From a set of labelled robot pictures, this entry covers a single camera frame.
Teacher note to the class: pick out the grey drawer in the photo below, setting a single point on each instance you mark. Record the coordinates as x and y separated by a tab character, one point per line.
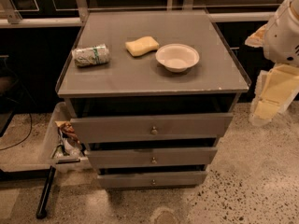
152	180
151	157
144	128

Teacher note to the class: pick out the metal railing frame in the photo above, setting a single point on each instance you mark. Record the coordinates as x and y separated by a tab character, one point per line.
43	13

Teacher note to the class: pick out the brown snack wrapper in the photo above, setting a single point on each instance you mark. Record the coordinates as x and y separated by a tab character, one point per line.
67	128

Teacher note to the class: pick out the grey middle drawer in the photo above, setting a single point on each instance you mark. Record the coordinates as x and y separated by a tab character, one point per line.
151	157

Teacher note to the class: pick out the black metal leg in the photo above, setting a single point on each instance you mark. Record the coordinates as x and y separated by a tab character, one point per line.
41	211

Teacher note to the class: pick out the crushed green white can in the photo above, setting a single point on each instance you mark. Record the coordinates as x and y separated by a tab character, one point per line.
91	56

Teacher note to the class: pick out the grey drawer cabinet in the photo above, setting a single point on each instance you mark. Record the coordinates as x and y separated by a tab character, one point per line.
129	86

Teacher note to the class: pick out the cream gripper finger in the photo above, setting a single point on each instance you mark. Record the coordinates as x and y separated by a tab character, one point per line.
274	91
255	40

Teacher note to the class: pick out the grey bottom drawer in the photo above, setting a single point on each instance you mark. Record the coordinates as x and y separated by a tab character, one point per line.
152	180

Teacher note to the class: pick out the white bowl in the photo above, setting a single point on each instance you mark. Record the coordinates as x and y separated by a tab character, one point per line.
177	58

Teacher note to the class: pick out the yellow sponge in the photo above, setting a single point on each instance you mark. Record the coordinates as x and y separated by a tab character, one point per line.
142	46

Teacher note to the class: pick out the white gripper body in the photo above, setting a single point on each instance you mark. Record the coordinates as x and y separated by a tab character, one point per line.
282	39

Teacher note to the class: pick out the grey top drawer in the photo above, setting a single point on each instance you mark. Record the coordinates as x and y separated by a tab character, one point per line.
144	128

